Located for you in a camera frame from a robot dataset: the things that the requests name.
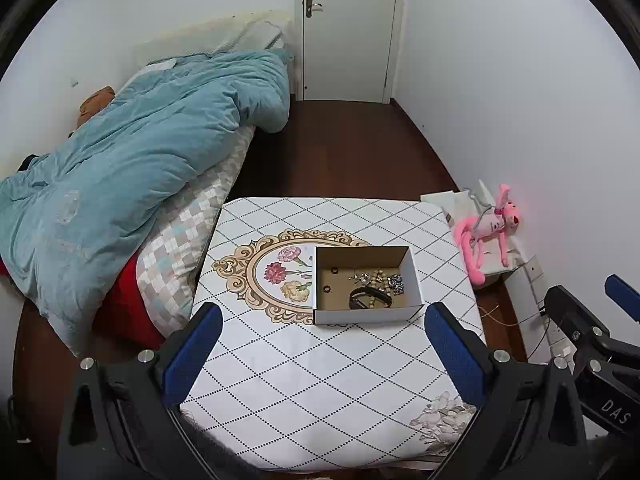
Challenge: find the white door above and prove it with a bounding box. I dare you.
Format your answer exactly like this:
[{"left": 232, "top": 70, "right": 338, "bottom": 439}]
[{"left": 294, "top": 0, "right": 405, "bottom": 104}]

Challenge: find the pink panther plush toy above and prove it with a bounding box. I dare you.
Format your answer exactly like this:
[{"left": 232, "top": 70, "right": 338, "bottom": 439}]
[{"left": 452, "top": 184, "right": 522, "bottom": 287}]

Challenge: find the brown teddy bear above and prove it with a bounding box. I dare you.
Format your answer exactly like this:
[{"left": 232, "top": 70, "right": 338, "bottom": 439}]
[{"left": 77, "top": 86, "right": 115, "bottom": 128}]

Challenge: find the red bed sheet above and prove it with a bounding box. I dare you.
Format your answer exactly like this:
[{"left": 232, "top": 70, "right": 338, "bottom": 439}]
[{"left": 92, "top": 254, "right": 165, "bottom": 350}]

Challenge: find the white power strip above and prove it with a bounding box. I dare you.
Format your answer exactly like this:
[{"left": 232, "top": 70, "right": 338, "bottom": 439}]
[{"left": 520, "top": 256, "right": 572, "bottom": 364}]

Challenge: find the white cardboard box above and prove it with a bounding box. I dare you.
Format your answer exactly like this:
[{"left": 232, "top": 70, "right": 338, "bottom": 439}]
[{"left": 314, "top": 246, "right": 425, "bottom": 325}]

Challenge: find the teal quilt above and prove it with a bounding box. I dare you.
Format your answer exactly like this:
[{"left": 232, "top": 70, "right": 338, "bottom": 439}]
[{"left": 1, "top": 49, "right": 290, "bottom": 354}]

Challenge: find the checkered mattress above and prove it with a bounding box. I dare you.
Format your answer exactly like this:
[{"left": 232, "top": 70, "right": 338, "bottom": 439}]
[{"left": 136, "top": 126, "right": 255, "bottom": 337}]

